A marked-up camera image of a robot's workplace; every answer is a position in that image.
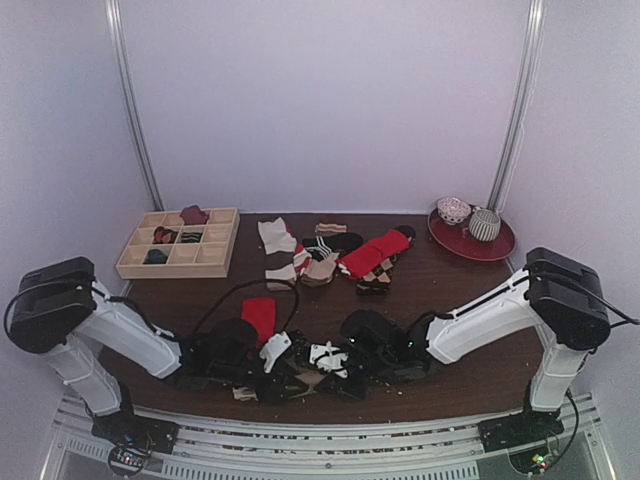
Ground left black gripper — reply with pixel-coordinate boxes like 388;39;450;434
211;357;308;405

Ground tan brown sock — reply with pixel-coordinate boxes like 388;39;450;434
286;365;329;398

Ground red and beige sock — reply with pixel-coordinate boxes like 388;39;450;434
241;297;277;358

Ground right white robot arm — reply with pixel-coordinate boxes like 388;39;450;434
329;247;611;452

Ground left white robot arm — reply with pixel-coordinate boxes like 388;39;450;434
3;257;310;455

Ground argyle brown sock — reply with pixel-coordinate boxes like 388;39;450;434
356;255;398;296

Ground tan sock pair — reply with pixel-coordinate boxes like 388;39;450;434
300;252;339;288

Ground beige brown sock pile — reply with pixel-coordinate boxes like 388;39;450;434
265;264;297;291

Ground red folded sock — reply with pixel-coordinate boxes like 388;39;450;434
337;225;416;280

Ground red white striped sock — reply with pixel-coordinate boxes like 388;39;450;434
293;243;312;278

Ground black white striped sock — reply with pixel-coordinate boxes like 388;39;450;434
302;232;364;261

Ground beige white folded sock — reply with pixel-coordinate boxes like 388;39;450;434
257;217;297;255

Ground small striped folded sock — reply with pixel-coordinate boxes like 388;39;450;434
314;223;348;235

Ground black striped rolled sock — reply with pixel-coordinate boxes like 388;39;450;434
179;231;203;244

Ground teal rolled sock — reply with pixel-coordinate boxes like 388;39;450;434
143;249;168;265

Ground wooden compartment tray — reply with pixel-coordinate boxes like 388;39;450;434
116;208;240;280

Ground red round plate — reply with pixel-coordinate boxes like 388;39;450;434
427;209;516;263

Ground red black rolled sock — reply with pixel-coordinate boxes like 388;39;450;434
152;226;178;245

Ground maroon rolled sock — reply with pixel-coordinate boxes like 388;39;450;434
180;205;210;226

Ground white patterned bowl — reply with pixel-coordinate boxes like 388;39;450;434
437;197;472;225

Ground striped ceramic cup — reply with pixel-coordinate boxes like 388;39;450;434
469;208;501;242

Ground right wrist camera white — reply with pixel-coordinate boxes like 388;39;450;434
308;341;349;379

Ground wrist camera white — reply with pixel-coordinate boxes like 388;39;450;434
259;330;307;374
308;341;349;379

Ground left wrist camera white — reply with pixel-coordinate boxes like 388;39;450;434
259;330;307;374

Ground metal base rail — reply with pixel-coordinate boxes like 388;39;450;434
42;394;614;480

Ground left black cable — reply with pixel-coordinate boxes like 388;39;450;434
192;279;301;341

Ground right aluminium frame post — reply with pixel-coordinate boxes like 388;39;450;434
487;0;546;214

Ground aluminium frame post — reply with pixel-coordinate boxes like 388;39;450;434
487;0;546;214
104;0;165;211

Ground left aluminium frame post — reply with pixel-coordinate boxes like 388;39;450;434
104;0;165;211

